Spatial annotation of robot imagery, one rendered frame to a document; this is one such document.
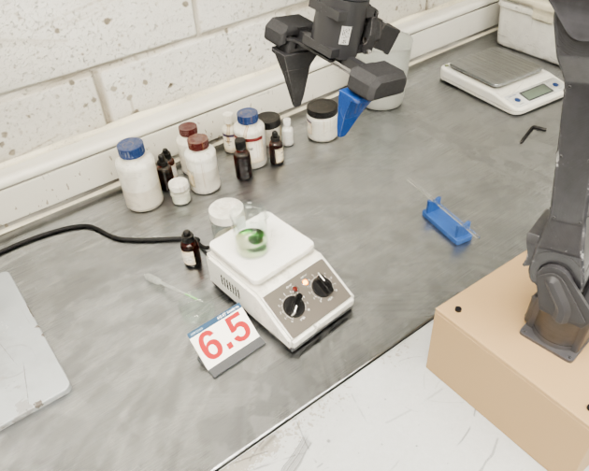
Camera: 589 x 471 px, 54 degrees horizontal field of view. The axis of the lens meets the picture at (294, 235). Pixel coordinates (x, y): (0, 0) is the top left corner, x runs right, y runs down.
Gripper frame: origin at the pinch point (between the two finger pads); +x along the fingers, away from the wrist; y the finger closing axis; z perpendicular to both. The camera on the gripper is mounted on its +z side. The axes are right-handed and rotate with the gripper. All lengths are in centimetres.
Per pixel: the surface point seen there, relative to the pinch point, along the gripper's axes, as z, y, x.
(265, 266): -5.2, -0.3, 25.8
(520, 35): 102, 26, 14
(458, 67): 75, 26, 19
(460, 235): 28.7, -11.2, 25.9
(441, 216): 31.2, -5.6, 26.6
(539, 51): 102, 20, 16
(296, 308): -5.2, -7.9, 27.7
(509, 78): 78, 14, 17
